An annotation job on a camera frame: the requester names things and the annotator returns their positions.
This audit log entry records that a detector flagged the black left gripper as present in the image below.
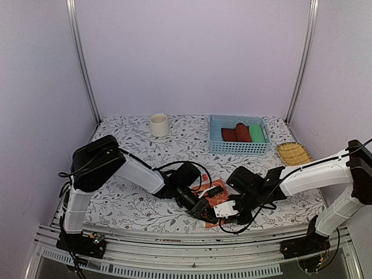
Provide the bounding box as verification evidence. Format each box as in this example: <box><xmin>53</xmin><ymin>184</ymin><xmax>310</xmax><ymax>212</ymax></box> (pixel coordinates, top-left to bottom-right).
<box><xmin>175</xmin><ymin>184</ymin><xmax>217</xmax><ymax>224</ymax></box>

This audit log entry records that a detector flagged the orange bunny pattern towel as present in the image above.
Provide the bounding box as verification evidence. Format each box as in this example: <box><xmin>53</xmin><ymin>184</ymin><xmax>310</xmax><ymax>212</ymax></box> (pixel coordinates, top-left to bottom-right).
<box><xmin>190</xmin><ymin>178</ymin><xmax>233</xmax><ymax>229</ymax></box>

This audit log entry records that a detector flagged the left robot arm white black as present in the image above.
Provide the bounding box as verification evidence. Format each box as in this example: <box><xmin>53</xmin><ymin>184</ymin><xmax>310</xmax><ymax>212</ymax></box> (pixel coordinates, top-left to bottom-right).
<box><xmin>58</xmin><ymin>135</ymin><xmax>217</xmax><ymax>252</ymax></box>

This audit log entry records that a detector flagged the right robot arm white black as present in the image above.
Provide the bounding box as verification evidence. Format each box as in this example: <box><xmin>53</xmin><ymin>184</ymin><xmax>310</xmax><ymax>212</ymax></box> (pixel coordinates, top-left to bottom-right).
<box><xmin>222</xmin><ymin>140</ymin><xmax>371</xmax><ymax>253</ymax></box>

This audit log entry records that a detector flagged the green rolled towel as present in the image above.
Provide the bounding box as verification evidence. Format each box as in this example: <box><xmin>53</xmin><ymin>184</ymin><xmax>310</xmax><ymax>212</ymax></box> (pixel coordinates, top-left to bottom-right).
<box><xmin>248</xmin><ymin>124</ymin><xmax>266</xmax><ymax>143</ymax></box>

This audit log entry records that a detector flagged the yellow bamboo tray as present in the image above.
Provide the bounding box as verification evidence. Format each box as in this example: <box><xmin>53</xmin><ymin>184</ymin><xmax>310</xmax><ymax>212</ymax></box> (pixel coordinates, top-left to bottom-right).
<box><xmin>277</xmin><ymin>142</ymin><xmax>313</xmax><ymax>166</ymax></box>

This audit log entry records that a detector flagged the dark red rolled towel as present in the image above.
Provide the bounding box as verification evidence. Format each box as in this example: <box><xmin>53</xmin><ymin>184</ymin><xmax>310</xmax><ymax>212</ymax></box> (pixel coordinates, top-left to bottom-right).
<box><xmin>221</xmin><ymin>128</ymin><xmax>238</xmax><ymax>142</ymax></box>

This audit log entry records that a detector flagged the light blue plastic basket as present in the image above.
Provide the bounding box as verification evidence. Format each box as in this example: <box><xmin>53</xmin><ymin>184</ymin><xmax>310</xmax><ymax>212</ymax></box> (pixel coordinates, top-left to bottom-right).
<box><xmin>208</xmin><ymin>115</ymin><xmax>271</xmax><ymax>155</ymax></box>

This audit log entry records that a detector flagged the cream ceramic cup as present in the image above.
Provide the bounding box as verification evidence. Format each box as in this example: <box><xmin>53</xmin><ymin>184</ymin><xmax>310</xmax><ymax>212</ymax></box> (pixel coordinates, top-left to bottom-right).
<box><xmin>149</xmin><ymin>113</ymin><xmax>170</xmax><ymax>137</ymax></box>

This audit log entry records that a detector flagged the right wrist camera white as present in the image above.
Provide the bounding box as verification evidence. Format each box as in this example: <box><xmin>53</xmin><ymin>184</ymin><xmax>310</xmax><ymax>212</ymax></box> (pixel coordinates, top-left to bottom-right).
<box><xmin>213</xmin><ymin>201</ymin><xmax>239</xmax><ymax>218</ymax></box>

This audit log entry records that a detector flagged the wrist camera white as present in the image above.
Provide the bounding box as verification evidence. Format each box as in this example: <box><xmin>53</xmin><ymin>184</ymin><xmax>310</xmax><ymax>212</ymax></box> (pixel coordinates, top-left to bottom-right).
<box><xmin>213</xmin><ymin>201</ymin><xmax>239</xmax><ymax>218</ymax></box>
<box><xmin>197</xmin><ymin>186</ymin><xmax>224</xmax><ymax>199</ymax></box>

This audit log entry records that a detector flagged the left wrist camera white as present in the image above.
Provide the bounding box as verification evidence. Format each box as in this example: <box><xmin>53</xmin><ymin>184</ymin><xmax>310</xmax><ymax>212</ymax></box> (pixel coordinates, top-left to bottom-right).
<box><xmin>197</xmin><ymin>186</ymin><xmax>224</xmax><ymax>199</ymax></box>

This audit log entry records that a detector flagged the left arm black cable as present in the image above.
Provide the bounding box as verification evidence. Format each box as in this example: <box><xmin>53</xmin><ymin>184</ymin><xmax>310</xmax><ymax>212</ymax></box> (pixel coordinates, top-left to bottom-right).
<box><xmin>58</xmin><ymin>148</ymin><xmax>214</xmax><ymax>201</ymax></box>

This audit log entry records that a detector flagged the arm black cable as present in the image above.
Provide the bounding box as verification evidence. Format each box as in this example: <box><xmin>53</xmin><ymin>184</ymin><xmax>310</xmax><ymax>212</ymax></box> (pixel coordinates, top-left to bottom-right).
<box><xmin>218</xmin><ymin>138</ymin><xmax>372</xmax><ymax>235</ymax></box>
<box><xmin>58</xmin><ymin>148</ymin><xmax>214</xmax><ymax>201</ymax></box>

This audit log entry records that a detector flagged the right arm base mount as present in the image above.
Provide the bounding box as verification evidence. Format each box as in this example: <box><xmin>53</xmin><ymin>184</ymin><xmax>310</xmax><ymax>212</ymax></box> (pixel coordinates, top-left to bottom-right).
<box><xmin>280</xmin><ymin>232</ymin><xmax>331</xmax><ymax>259</ymax></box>

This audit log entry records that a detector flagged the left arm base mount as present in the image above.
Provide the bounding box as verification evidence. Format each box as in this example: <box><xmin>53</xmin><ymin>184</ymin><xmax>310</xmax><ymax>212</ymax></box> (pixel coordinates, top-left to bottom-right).
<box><xmin>56</xmin><ymin>231</ymin><xmax>107</xmax><ymax>259</ymax></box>

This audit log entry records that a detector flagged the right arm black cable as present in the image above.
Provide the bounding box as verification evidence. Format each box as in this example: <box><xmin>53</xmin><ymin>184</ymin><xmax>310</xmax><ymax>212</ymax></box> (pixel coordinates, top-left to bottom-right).
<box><xmin>218</xmin><ymin>138</ymin><xmax>372</xmax><ymax>235</ymax></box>

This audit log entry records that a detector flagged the front aluminium rail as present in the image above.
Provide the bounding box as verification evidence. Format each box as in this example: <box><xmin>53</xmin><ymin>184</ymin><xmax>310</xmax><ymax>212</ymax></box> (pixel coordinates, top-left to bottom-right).
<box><xmin>26</xmin><ymin>223</ymin><xmax>364</xmax><ymax>279</ymax></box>

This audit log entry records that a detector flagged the right aluminium frame post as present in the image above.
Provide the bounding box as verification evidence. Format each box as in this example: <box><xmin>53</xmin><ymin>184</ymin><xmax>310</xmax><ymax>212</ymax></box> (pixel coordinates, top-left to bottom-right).
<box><xmin>285</xmin><ymin>0</ymin><xmax>319</xmax><ymax>126</ymax></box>

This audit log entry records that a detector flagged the aluminium frame post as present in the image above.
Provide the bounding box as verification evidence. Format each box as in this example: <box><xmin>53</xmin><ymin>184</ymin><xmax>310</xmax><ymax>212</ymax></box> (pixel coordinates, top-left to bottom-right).
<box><xmin>66</xmin><ymin>0</ymin><xmax>101</xmax><ymax>125</ymax></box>
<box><xmin>285</xmin><ymin>0</ymin><xmax>319</xmax><ymax>126</ymax></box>

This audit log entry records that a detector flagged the left aluminium frame post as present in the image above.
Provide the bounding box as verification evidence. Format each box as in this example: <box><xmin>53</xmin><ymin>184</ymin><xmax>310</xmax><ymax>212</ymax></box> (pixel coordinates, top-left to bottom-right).
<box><xmin>66</xmin><ymin>0</ymin><xmax>101</xmax><ymax>125</ymax></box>

